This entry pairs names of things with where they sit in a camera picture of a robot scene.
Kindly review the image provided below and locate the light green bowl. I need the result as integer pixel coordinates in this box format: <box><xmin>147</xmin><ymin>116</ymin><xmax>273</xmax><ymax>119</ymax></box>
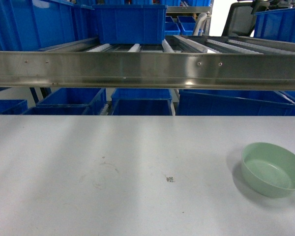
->
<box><xmin>241</xmin><ymin>142</ymin><xmax>295</xmax><ymax>198</ymax></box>

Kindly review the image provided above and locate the lower blue bin centre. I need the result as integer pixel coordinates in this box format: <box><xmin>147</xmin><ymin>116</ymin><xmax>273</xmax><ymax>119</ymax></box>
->
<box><xmin>109</xmin><ymin>88</ymin><xmax>173</xmax><ymax>116</ymax></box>

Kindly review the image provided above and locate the stainless steel shelf rack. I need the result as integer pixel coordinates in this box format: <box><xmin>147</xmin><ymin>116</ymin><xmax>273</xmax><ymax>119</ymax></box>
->
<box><xmin>0</xmin><ymin>35</ymin><xmax>295</xmax><ymax>116</ymax></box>

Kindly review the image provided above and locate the lower blue bin right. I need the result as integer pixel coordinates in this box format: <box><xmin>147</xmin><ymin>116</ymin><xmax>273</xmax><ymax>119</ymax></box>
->
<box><xmin>176</xmin><ymin>89</ymin><xmax>295</xmax><ymax>116</ymax></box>

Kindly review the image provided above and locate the lower blue bin left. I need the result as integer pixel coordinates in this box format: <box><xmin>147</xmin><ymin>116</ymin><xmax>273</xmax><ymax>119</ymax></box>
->
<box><xmin>23</xmin><ymin>88</ymin><xmax>107</xmax><ymax>115</ymax></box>

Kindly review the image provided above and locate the black mesh office chair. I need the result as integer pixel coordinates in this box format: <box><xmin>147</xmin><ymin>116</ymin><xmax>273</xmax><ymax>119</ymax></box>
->
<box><xmin>222</xmin><ymin>2</ymin><xmax>256</xmax><ymax>36</ymax></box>

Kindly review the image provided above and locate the large blue bin left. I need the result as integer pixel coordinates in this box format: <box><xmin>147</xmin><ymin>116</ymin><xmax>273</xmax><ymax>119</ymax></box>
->
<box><xmin>0</xmin><ymin>0</ymin><xmax>98</xmax><ymax>51</ymax></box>

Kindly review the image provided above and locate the blue plastic bin centre shelf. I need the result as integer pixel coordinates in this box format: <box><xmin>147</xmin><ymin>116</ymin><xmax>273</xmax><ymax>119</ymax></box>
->
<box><xmin>93</xmin><ymin>4</ymin><xmax>167</xmax><ymax>45</ymax></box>

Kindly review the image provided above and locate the small QR sticker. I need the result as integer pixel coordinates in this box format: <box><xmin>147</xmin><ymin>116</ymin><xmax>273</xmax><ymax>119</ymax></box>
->
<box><xmin>166</xmin><ymin>177</ymin><xmax>175</xmax><ymax>182</ymax></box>

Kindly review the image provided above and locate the blue bin upper right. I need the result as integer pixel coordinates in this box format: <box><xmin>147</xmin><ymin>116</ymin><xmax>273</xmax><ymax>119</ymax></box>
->
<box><xmin>254</xmin><ymin>8</ymin><xmax>295</xmax><ymax>43</ymax></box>

